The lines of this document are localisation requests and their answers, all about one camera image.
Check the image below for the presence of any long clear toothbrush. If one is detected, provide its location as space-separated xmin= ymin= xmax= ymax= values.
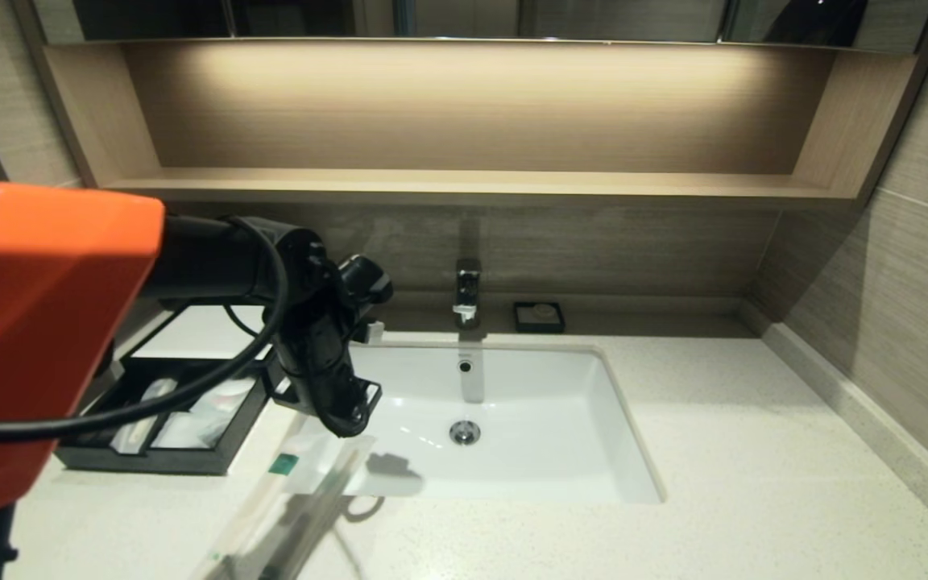
xmin=226 ymin=435 xmax=378 ymax=580

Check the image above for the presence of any black drawer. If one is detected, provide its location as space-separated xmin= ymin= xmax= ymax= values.
xmin=55 ymin=358 xmax=271 ymax=476

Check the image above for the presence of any white sink basin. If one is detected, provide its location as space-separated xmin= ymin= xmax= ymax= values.
xmin=285 ymin=342 xmax=665 ymax=504

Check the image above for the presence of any white card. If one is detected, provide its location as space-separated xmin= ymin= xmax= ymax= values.
xmin=134 ymin=305 xmax=273 ymax=361

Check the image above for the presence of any white sachet with round pad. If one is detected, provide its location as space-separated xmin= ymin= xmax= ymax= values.
xmin=190 ymin=372 xmax=259 ymax=416

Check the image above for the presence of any white flat sachet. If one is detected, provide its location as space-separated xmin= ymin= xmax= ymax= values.
xmin=152 ymin=411 xmax=227 ymax=450

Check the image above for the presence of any green-label toothbrush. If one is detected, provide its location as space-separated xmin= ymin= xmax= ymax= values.
xmin=190 ymin=451 xmax=305 ymax=580

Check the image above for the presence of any chrome faucet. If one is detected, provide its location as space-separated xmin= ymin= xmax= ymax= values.
xmin=454 ymin=259 xmax=483 ymax=331

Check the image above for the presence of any light wooden wall shelf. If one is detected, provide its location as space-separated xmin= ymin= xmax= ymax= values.
xmin=17 ymin=39 xmax=928 ymax=212

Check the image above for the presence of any black soap dish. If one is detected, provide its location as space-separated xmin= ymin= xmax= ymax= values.
xmin=512 ymin=302 xmax=566 ymax=335

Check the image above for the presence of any short clear toothbrush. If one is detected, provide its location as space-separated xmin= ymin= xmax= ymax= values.
xmin=110 ymin=379 xmax=180 ymax=454

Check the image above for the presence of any mirror cabinet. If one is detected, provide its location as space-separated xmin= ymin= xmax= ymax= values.
xmin=33 ymin=0 xmax=928 ymax=56

